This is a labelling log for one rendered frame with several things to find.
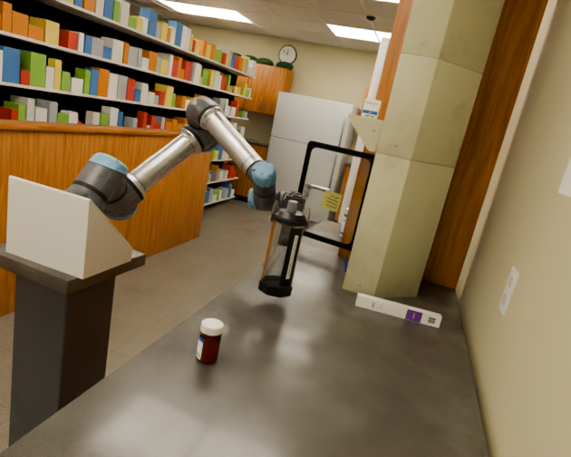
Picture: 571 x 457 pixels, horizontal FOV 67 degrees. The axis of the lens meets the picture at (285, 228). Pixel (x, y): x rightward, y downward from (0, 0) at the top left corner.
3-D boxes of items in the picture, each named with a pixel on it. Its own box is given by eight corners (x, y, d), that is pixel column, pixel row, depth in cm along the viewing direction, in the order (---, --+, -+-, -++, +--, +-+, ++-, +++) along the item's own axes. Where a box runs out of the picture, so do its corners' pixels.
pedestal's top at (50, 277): (-19, 260, 123) (-19, 247, 122) (71, 238, 153) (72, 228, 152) (66, 295, 114) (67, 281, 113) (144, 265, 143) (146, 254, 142)
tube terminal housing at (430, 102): (417, 282, 171) (476, 82, 152) (415, 311, 141) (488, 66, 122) (356, 264, 178) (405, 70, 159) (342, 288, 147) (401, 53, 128)
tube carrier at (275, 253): (293, 297, 120) (309, 224, 115) (255, 289, 120) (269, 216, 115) (294, 283, 131) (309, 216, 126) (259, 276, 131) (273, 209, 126)
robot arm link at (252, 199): (249, 177, 146) (281, 180, 146) (250, 194, 156) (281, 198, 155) (246, 196, 142) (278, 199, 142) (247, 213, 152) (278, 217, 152)
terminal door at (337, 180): (354, 252, 176) (379, 155, 166) (289, 231, 188) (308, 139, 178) (354, 252, 176) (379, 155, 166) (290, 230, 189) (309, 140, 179)
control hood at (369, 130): (384, 150, 166) (391, 125, 163) (375, 152, 136) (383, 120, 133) (355, 144, 169) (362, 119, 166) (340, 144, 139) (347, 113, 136)
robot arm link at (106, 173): (65, 175, 130) (91, 142, 136) (82, 199, 142) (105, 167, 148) (101, 188, 128) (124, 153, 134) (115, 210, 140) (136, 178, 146)
